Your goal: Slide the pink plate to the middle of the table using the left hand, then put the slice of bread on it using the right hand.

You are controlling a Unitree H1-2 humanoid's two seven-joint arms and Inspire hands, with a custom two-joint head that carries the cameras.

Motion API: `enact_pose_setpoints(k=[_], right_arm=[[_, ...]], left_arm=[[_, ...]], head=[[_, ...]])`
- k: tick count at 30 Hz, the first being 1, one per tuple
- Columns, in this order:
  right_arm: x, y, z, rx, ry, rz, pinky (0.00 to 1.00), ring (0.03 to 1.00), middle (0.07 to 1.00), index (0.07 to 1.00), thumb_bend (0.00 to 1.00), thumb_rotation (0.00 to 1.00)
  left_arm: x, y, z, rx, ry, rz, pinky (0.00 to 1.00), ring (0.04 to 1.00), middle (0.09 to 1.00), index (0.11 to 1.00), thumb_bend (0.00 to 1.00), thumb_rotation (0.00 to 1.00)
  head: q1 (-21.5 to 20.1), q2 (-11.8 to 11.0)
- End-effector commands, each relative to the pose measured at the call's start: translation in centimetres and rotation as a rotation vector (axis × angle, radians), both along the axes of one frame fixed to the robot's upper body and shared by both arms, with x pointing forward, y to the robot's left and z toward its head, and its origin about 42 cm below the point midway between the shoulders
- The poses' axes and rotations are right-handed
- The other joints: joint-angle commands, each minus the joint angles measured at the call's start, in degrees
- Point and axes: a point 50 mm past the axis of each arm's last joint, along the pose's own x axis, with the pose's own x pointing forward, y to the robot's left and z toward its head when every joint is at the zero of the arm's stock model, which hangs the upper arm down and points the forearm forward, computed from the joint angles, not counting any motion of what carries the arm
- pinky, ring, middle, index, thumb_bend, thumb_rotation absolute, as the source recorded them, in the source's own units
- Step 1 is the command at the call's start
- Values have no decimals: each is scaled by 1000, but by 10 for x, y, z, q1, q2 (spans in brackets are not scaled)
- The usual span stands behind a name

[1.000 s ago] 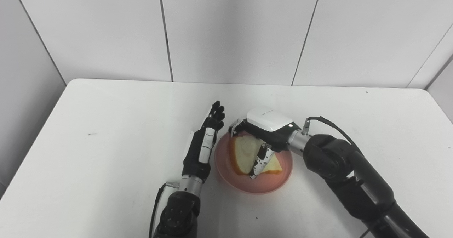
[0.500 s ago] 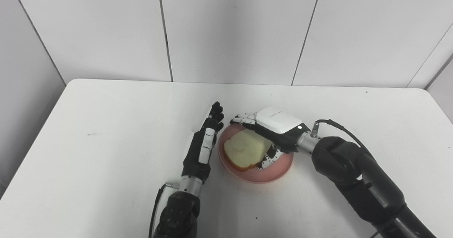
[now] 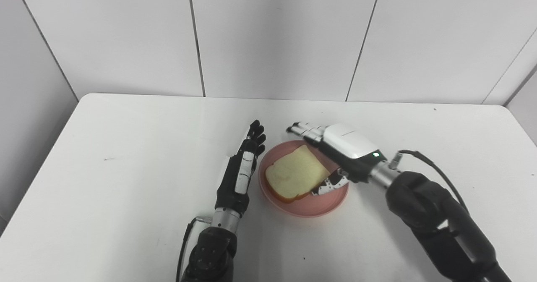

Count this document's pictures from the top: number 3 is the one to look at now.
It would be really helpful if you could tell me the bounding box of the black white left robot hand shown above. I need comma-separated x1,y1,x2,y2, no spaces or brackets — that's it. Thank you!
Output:
215,120,267,216

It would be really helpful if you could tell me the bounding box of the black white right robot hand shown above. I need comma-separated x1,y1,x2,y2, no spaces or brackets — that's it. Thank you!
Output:
287,122,387,197

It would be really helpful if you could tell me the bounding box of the slice of bread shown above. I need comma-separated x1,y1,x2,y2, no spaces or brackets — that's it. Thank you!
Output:
265,144,332,204

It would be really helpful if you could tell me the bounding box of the pink round plate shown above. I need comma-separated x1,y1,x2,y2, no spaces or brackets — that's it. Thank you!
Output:
258,140,349,218

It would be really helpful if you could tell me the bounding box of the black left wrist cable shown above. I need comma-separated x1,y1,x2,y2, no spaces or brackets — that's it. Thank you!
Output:
175,216,212,282

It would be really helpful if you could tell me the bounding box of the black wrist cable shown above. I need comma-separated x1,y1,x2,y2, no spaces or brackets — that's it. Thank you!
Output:
175,216,212,282
388,150,470,215

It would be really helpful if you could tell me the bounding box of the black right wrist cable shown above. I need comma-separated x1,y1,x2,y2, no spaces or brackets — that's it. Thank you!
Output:
388,150,470,215

